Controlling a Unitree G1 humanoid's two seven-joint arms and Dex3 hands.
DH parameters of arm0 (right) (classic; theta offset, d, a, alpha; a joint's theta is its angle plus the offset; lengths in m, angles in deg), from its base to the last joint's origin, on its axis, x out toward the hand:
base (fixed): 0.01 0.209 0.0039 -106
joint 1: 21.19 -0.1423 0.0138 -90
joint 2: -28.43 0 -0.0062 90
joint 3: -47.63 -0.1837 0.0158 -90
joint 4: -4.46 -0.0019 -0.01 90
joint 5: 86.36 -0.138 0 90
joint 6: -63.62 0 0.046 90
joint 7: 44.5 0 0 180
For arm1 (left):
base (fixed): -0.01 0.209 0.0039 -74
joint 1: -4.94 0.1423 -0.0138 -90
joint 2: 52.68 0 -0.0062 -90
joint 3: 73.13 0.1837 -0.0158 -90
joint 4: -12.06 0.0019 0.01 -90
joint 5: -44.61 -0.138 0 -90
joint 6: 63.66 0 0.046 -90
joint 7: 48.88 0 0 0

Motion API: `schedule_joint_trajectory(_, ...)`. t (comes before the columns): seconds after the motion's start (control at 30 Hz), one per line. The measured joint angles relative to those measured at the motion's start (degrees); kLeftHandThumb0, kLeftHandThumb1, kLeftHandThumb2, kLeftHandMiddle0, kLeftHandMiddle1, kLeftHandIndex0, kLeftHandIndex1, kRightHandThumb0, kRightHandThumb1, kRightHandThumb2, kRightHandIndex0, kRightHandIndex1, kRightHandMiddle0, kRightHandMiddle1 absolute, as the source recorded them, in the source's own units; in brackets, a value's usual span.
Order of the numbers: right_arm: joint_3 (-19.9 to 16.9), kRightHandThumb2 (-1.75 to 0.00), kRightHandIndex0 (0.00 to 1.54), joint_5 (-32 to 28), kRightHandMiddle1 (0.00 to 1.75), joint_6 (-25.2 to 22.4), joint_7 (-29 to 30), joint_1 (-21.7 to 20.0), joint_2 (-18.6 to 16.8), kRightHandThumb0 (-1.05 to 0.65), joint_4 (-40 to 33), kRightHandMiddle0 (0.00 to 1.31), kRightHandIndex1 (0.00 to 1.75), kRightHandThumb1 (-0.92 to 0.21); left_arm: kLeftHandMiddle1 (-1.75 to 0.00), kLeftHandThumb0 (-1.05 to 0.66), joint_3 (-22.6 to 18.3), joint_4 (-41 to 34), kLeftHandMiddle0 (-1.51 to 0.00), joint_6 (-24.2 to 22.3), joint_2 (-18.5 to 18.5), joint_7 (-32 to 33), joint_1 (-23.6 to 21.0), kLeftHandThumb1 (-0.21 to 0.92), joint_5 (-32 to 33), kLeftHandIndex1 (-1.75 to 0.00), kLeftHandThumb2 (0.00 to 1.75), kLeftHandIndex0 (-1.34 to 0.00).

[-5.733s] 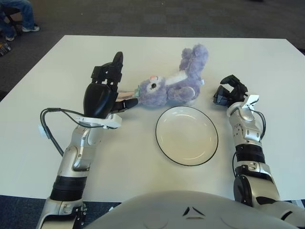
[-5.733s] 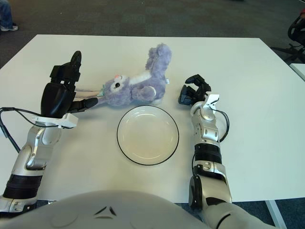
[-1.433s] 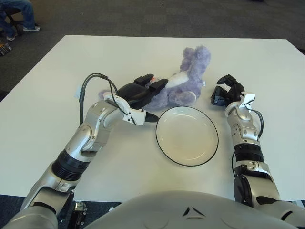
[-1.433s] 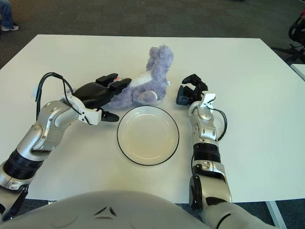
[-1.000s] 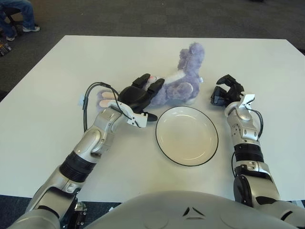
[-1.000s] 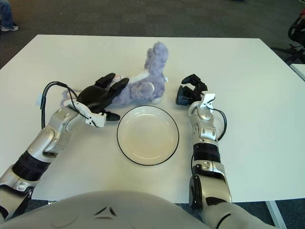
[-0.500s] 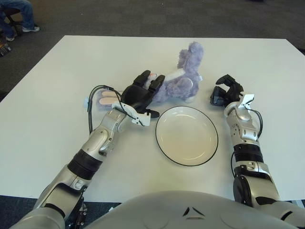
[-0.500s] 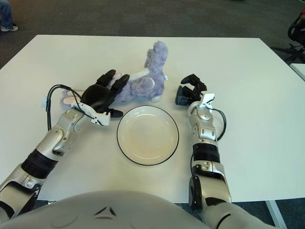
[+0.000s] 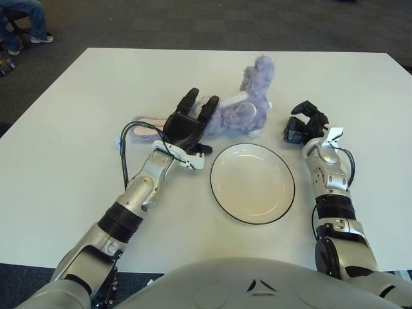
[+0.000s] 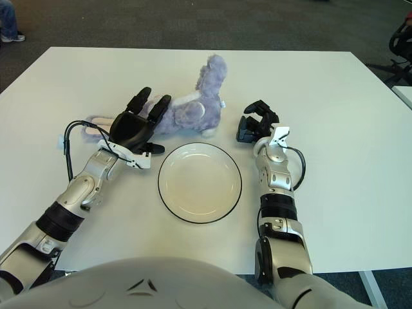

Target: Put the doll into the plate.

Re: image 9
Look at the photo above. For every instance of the white plate with black rim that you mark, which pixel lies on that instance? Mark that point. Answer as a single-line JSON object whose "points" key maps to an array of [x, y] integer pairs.
{"points": [[252, 186]]}

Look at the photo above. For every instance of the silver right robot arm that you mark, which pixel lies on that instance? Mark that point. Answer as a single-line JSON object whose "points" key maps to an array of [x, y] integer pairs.
{"points": [[331, 180]]}

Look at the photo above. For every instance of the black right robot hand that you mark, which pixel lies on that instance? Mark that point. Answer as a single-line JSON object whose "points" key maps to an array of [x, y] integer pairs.
{"points": [[315, 125]]}

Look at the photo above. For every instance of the grey robot torso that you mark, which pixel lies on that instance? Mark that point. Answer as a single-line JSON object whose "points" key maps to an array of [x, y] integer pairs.
{"points": [[225, 283]]}

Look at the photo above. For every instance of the striped object on floor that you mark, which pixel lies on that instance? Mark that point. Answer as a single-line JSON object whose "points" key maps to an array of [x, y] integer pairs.
{"points": [[6, 67]]}

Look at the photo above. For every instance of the purple plush bunny doll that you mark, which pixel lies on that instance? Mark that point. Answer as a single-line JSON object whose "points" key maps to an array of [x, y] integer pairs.
{"points": [[241, 116]]}

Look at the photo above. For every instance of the seated person in jeans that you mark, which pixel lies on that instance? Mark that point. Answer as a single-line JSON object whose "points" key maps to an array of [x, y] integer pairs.
{"points": [[35, 19]]}

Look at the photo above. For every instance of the black chair under person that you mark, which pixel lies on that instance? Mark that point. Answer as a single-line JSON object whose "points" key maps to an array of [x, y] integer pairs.
{"points": [[19, 14]]}

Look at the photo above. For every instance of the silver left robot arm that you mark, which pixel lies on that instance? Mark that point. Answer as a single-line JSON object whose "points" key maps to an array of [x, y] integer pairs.
{"points": [[148, 183]]}

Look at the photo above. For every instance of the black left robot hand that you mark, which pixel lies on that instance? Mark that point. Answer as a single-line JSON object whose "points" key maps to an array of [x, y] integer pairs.
{"points": [[181, 130]]}

